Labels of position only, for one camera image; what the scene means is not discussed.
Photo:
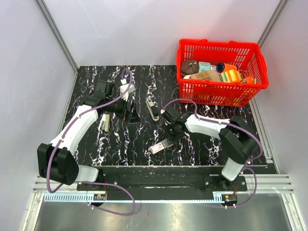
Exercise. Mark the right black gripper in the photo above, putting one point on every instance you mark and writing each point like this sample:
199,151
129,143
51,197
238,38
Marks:
170,136

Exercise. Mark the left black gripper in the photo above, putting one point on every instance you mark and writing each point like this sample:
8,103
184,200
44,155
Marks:
131,116

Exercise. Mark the cream white stapler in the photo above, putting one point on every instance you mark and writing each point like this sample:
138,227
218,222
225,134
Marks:
104,124

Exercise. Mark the red white staple box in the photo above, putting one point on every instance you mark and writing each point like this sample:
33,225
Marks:
164,144

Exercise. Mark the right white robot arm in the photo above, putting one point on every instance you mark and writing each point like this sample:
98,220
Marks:
237,138

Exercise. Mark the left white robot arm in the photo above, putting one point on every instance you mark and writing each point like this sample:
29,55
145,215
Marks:
55,159

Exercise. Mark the brown cardboard package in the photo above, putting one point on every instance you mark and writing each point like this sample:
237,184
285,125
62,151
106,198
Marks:
209,75

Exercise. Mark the teal white small box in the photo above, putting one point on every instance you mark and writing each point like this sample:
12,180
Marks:
204,66

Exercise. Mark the orange bottle blue cap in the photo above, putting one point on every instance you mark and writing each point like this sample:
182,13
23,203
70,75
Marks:
222,67

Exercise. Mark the small orange packet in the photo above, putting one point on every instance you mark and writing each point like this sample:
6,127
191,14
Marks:
248,80

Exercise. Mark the red plastic shopping basket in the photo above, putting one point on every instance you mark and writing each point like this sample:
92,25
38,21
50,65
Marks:
220,73

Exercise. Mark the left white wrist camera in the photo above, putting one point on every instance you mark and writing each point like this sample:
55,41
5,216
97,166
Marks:
125,91

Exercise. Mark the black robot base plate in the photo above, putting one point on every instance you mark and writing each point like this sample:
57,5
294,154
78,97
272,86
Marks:
171,183

